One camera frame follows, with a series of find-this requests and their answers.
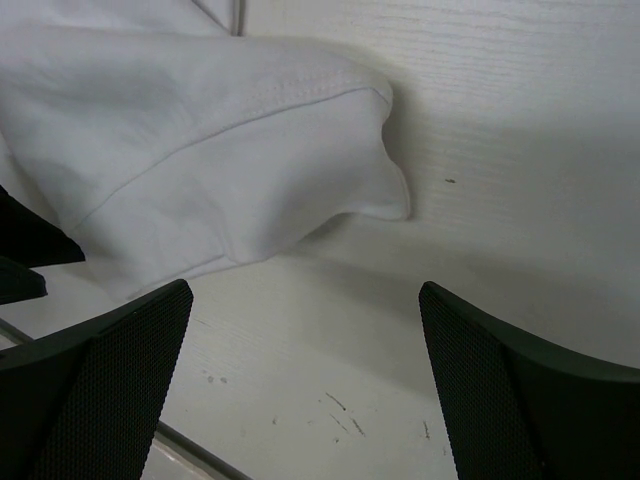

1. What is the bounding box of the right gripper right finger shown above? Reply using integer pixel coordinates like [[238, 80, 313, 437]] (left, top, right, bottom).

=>
[[419, 282, 639, 479]]

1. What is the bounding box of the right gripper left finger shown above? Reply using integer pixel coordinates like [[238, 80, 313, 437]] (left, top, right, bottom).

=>
[[1, 280, 193, 479]]

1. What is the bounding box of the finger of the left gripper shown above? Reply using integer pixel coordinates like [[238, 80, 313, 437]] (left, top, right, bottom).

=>
[[0, 257, 48, 305], [0, 188, 86, 268]]

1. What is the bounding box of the white skirt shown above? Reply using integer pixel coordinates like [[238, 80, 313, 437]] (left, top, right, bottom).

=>
[[1, 25, 410, 297]]

